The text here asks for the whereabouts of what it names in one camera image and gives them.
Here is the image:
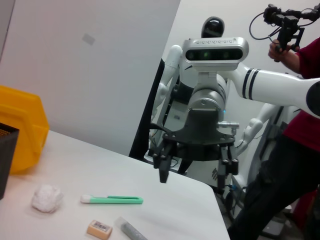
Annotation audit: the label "yellow plastic bin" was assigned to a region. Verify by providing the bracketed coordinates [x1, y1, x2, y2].
[0, 84, 50, 175]

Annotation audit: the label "white humanoid robot black head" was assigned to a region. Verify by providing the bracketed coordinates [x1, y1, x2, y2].
[149, 16, 273, 191]

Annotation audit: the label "beige eraser with barcode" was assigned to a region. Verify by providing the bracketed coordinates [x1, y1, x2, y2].
[86, 219, 113, 236]

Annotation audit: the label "black mesh pen holder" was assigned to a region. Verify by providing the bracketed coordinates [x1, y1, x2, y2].
[0, 122, 20, 200]

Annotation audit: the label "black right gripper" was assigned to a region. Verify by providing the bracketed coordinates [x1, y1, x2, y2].
[152, 107, 240, 195]

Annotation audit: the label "black partition edge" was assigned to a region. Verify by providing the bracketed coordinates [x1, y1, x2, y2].
[128, 57, 166, 161]

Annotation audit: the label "person's bare forearm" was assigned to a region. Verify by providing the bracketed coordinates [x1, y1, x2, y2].
[279, 48, 303, 75]

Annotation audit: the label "green pen white tip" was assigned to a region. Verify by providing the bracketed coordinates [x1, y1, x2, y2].
[79, 194, 144, 205]

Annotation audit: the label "grey pen in clear sleeve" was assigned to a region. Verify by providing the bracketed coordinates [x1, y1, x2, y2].
[114, 216, 149, 240]

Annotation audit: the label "black controller cable loop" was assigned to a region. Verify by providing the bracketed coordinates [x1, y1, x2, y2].
[249, 11, 278, 42]

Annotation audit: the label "person's bare hand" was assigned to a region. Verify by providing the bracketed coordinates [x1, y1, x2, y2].
[267, 39, 288, 62]

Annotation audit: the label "black handheld controller rig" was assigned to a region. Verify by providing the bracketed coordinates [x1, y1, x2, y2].
[263, 3, 320, 63]

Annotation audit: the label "white paper ball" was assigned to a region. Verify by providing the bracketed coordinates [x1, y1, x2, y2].
[31, 184, 63, 214]

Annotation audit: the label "person red shirt dark trousers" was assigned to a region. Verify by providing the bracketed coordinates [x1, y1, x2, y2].
[228, 36, 320, 240]

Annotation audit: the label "red box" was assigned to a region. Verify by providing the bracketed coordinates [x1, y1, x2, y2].
[292, 188, 320, 232]

